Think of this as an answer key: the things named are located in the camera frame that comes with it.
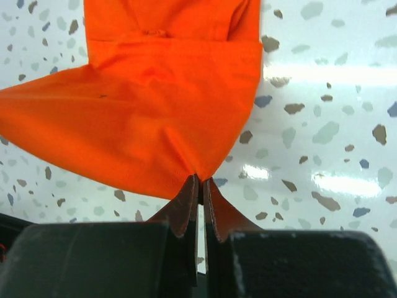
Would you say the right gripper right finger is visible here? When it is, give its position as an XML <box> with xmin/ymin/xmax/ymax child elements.
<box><xmin>203</xmin><ymin>179</ymin><xmax>396</xmax><ymax>297</ymax></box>

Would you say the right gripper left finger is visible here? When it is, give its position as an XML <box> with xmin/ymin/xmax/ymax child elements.
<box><xmin>1</xmin><ymin>176</ymin><xmax>199</xmax><ymax>297</ymax></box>

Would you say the orange t-shirt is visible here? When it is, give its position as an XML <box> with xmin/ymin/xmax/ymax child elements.
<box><xmin>1</xmin><ymin>1</ymin><xmax>262</xmax><ymax>199</ymax></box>

